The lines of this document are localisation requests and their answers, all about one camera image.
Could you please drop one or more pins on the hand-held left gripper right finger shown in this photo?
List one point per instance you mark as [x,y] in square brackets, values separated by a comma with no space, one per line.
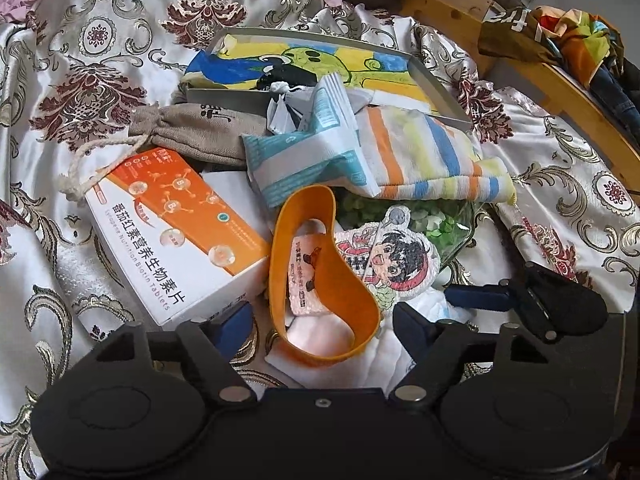
[411,326]

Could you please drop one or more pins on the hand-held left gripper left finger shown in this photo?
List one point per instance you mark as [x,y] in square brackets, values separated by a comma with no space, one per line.
[237,325]

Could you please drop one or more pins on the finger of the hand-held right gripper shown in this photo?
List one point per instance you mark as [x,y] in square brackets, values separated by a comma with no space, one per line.
[475,296]

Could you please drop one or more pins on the orange elastic band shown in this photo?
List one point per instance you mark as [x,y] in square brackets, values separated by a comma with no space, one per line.
[350,285]

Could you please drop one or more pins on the striped towel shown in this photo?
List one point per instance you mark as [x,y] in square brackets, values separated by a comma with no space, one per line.
[425,155]

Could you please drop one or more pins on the teal tissue packet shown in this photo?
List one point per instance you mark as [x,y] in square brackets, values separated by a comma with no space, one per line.
[310,160]

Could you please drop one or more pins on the bag of green beads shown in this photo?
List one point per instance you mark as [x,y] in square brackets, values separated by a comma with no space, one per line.
[445,225]

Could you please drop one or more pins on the small pink packet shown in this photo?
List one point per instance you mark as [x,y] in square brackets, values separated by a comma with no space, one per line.
[305,280]

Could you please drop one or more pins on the white cloth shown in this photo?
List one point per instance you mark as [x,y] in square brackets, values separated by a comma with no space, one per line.
[320,340]

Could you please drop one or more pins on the orange and white medicine box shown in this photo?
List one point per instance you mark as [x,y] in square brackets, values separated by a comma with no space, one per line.
[175,220]

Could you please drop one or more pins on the blue jeans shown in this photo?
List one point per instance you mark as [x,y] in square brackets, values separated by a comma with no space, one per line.
[617,95]

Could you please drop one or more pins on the floral satin bedspread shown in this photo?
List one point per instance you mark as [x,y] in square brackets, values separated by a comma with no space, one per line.
[100,125]

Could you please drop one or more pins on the brown printed cloth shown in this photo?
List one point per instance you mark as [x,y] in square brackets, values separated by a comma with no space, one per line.
[510,30]

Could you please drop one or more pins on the colourful patchwork cloth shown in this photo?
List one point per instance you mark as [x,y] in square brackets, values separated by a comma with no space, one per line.
[585,35]

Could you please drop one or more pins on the wooden bed frame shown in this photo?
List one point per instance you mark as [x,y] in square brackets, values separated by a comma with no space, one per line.
[565,90]

